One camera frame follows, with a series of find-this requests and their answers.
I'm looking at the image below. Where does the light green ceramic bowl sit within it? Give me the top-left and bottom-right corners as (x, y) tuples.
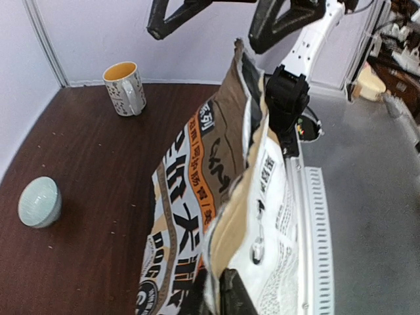
(18, 177), (62, 228)

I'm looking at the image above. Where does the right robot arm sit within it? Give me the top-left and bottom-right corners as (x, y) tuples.
(147, 1), (345, 158)

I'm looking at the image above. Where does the cream plastic bowl outside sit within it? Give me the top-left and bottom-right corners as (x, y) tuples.
(352, 63), (387, 102)

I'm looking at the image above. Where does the dog food bag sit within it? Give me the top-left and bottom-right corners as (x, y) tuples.
(135, 39), (299, 314)

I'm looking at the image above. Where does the right aluminium frame post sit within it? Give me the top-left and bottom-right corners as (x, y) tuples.
(22, 0), (70, 88)

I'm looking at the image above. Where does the patterned mug yellow inside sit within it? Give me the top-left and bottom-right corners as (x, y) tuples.
(102, 61), (146, 117)

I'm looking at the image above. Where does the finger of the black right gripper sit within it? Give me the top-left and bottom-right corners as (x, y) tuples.
(146, 0), (257, 40)
(248, 0), (325, 54)

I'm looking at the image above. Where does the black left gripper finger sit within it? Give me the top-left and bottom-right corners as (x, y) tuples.
(219, 268), (258, 315)

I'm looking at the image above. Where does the front aluminium rail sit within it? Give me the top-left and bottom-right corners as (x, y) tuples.
(285, 157), (335, 314)

